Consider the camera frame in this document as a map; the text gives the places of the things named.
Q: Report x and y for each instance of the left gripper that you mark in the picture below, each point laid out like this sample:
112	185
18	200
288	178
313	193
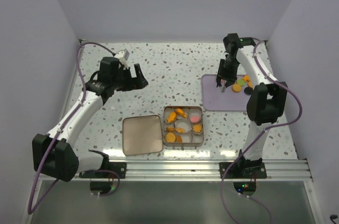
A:
136	83

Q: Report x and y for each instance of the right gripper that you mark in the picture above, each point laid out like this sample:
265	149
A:
230	78

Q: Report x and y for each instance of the metal tongs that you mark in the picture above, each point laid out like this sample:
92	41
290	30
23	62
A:
223	86

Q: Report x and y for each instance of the orange fish cookie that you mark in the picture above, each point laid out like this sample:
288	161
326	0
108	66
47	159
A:
180	113
171	117

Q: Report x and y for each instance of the gold tin lid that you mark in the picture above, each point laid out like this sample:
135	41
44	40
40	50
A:
142	135

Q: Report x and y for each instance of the small orange flower cookie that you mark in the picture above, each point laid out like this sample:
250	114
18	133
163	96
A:
170	129

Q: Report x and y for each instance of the pink round cookie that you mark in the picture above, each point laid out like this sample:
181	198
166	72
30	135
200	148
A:
194	119

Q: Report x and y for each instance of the orange round cookie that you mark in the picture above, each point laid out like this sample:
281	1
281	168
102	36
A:
236	88
180	130

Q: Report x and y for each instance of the large orange waffle cookie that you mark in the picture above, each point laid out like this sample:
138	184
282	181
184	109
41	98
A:
170	137

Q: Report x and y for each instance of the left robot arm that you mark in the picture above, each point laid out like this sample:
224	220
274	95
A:
53	153

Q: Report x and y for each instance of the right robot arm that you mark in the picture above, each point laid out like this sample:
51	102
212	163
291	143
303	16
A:
265	105

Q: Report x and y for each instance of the green round cookie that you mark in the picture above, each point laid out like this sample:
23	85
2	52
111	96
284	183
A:
241	82

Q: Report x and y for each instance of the black round cookie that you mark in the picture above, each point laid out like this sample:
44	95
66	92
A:
248	91

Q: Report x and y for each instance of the lilac tray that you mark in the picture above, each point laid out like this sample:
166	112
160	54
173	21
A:
214	99

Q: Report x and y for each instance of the gold cookie tin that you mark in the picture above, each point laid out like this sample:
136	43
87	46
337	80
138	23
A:
189	138

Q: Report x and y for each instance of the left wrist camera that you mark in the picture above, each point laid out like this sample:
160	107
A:
123	56

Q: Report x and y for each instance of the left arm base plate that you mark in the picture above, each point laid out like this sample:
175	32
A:
113	170

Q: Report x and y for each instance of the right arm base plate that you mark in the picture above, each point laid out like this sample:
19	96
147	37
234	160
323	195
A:
251	169

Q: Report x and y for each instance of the aluminium rail frame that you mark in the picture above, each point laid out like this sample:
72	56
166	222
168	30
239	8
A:
207	170

